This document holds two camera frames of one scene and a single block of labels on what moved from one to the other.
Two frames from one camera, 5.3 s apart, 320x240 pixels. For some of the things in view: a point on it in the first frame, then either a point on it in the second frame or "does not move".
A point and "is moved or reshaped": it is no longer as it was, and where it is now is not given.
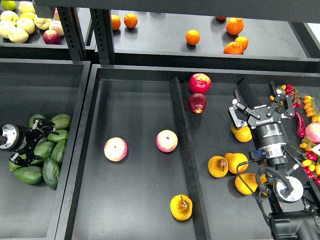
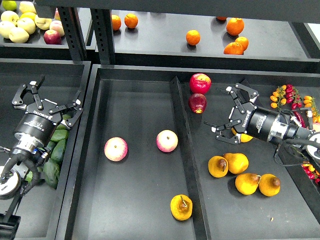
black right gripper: x=267 y=131 -> x=259 y=123
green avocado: x=32 y=175 -> x=51 y=170
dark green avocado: x=44 y=148 is moved or reshaped
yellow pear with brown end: x=217 y=166 does not move
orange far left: x=116 y=22 does not move
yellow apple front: x=17 y=35 does not move
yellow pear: x=181 y=207 does not move
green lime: x=8 y=5 does not move
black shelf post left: x=71 y=23 does not move
